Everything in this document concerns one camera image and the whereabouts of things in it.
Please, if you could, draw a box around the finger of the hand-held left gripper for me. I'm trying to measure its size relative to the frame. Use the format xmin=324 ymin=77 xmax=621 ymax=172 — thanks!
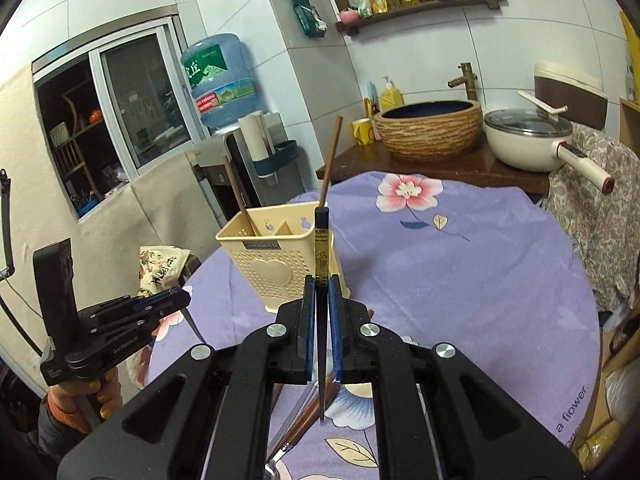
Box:
xmin=89 ymin=287 xmax=194 ymax=324
xmin=94 ymin=305 xmax=188 ymax=349

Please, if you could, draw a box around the yellow roll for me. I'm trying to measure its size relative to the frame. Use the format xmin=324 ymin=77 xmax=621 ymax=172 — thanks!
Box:
xmin=618 ymin=10 xmax=640 ymax=102

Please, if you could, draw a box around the brown and cream rice cooker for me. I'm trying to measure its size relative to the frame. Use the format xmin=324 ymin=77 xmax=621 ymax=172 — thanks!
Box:
xmin=532 ymin=60 xmax=609 ymax=134

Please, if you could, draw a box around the white ladle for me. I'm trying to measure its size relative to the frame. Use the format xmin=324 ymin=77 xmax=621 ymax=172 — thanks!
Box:
xmin=517 ymin=90 xmax=569 ymax=122

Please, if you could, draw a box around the cream plastic utensil holder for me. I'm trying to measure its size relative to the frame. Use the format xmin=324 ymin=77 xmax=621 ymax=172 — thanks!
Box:
xmin=215 ymin=201 xmax=352 ymax=315

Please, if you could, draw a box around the brown woven-pattern sink basin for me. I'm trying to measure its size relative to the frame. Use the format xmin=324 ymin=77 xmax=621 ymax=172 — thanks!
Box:
xmin=373 ymin=99 xmax=485 ymax=161

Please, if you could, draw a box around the person's left hand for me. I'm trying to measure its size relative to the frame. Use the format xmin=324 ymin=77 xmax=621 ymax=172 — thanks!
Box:
xmin=49 ymin=367 xmax=124 ymax=427

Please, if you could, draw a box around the grey water dispenser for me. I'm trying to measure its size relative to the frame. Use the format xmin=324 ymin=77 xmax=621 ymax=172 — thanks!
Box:
xmin=185 ymin=112 xmax=307 ymax=233

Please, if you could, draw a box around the purple floral tablecloth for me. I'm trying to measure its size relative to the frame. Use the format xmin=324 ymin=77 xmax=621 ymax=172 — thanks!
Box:
xmin=127 ymin=170 xmax=602 ymax=480

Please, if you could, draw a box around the aluminium sliding window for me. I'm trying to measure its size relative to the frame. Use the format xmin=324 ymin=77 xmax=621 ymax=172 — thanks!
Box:
xmin=31 ymin=4 xmax=212 ymax=222

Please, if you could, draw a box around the stack of paper cups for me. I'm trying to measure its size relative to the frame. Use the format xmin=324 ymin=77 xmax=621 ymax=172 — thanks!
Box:
xmin=237 ymin=112 xmax=277 ymax=162

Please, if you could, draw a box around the printed snack bag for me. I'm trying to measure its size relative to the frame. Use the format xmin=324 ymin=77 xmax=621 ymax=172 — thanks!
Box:
xmin=136 ymin=245 xmax=195 ymax=302

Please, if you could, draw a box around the black chopstick with gold label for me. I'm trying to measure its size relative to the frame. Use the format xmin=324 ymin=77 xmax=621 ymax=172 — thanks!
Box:
xmin=313 ymin=203 xmax=332 ymax=423

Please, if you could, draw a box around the person's left forearm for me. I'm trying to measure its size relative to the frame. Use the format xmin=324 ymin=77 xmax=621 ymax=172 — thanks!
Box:
xmin=36 ymin=392 xmax=103 ymax=463

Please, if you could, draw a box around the cream pot with glass lid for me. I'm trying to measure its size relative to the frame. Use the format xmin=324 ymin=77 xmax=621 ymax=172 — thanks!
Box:
xmin=483 ymin=107 xmax=616 ymax=195

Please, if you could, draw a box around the metal utensil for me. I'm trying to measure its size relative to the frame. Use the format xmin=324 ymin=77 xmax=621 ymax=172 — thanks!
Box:
xmin=264 ymin=385 xmax=312 ymax=480

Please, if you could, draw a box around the yellow soap dispenser bottle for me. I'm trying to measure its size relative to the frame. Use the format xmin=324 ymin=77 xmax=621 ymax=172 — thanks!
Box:
xmin=378 ymin=76 xmax=405 ymax=112

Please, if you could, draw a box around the paisley floral cloth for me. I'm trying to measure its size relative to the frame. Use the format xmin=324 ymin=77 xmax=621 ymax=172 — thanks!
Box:
xmin=537 ymin=122 xmax=640 ymax=313

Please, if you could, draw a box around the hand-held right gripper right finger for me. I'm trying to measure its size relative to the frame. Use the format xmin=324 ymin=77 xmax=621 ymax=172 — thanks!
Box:
xmin=326 ymin=275 xmax=584 ymax=480

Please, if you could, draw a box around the brass bamboo-style faucet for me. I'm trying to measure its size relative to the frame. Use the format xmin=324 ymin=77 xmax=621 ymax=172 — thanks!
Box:
xmin=446 ymin=62 xmax=480 ymax=102

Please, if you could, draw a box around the blue water jug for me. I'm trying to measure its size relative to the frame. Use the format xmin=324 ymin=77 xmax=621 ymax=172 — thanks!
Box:
xmin=179 ymin=33 xmax=264 ymax=131

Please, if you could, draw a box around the green packet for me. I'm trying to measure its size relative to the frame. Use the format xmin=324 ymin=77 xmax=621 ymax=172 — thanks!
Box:
xmin=291 ymin=0 xmax=329 ymax=39

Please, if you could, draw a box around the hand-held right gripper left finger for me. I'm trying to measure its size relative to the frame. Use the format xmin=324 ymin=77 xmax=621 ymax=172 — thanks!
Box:
xmin=57 ymin=275 xmax=318 ymax=480

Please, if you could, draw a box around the yellow mug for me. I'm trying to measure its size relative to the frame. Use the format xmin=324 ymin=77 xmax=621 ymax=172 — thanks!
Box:
xmin=351 ymin=118 xmax=376 ymax=147

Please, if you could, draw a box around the light wooden shelf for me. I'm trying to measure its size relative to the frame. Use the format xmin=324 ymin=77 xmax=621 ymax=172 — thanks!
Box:
xmin=618 ymin=97 xmax=640 ymax=153

